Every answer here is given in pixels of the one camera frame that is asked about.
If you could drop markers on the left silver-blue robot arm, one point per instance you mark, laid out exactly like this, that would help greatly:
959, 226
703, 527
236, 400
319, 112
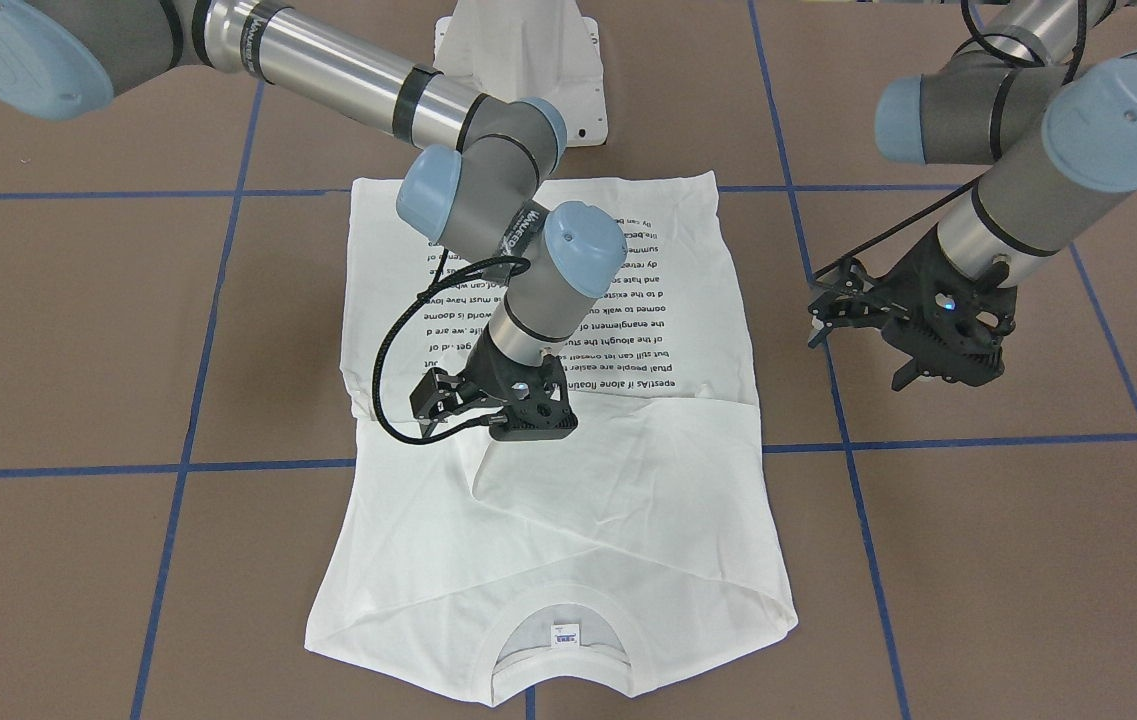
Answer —
1058, 143

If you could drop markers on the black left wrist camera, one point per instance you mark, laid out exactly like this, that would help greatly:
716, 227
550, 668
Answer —
845, 296

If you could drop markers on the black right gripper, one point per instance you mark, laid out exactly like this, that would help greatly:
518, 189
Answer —
481, 377

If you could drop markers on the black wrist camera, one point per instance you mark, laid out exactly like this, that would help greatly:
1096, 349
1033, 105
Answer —
439, 395
845, 296

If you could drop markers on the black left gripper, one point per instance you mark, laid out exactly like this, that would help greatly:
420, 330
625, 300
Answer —
903, 283

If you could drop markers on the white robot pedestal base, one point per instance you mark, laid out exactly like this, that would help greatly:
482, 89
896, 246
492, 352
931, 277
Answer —
516, 49

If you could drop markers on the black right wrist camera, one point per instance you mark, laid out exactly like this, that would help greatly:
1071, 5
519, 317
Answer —
439, 395

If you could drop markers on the white long-sleeve printed shirt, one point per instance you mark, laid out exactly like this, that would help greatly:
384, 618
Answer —
635, 553

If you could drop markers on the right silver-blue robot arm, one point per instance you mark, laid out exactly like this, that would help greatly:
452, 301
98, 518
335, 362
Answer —
470, 190

